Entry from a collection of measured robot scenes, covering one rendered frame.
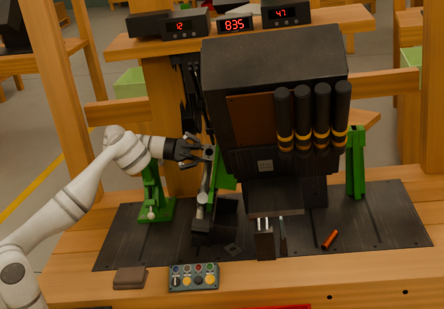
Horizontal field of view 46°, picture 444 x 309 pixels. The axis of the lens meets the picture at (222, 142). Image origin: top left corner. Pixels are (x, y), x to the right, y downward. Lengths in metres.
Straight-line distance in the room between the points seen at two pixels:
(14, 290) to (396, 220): 1.19
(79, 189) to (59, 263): 0.58
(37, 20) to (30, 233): 0.84
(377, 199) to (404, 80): 0.46
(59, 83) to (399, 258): 1.33
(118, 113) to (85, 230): 0.47
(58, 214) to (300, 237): 0.80
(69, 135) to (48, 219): 0.74
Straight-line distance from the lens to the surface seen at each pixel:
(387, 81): 2.08
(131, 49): 1.81
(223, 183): 1.69
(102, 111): 2.15
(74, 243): 2.04
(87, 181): 1.43
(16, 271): 1.44
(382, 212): 1.91
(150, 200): 1.94
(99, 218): 2.14
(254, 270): 1.68
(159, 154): 1.74
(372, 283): 1.63
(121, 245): 1.92
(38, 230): 1.47
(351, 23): 1.77
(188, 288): 1.64
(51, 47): 2.02
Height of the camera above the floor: 1.96
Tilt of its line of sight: 25 degrees down
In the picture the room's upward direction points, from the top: 9 degrees counter-clockwise
